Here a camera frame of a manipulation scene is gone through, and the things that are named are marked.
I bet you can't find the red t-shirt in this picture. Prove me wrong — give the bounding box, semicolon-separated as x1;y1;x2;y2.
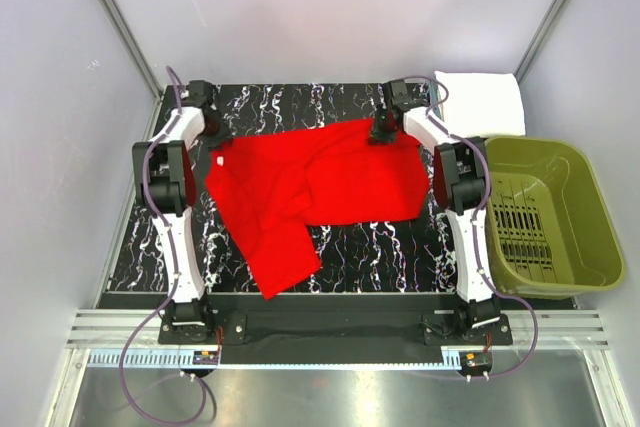
205;119;429;299

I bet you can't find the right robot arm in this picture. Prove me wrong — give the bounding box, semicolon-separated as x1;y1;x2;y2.
370;104;500;344

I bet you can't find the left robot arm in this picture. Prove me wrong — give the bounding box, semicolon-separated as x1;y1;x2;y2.
132;106;231;344

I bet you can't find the light blue folded t-shirt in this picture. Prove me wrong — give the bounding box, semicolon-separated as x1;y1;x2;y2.
429;78;449;120

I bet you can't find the white folded t-shirt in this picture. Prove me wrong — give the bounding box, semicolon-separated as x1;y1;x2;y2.
435;71;526;138

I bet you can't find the olive green plastic basket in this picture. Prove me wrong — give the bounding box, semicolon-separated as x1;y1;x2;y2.
486;136;626;299

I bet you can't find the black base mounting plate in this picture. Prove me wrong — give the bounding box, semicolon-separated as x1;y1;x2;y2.
159;293;512;347

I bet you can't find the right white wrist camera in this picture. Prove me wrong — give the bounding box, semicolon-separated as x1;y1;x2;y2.
382;79;426;112

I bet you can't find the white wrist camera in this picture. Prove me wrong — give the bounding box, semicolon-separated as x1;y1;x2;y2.
382;79;426;112
181;80;219;110

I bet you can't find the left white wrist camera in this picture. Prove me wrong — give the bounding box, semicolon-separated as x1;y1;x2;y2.
181;80;219;110

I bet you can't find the left aluminium corner post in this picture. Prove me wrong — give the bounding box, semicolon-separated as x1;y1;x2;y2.
98;0;163;99

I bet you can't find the aluminium corner post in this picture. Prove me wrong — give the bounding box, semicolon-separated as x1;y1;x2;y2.
514;0;571;83
98;0;163;99

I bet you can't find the aluminium frame rail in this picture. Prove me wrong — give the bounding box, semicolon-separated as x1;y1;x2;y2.
68;310;609;350

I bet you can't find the white slotted cable duct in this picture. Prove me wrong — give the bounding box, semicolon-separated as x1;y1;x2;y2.
89;348;461;370

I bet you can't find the right aluminium corner post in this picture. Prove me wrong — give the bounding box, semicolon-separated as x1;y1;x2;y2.
514;0;571;83

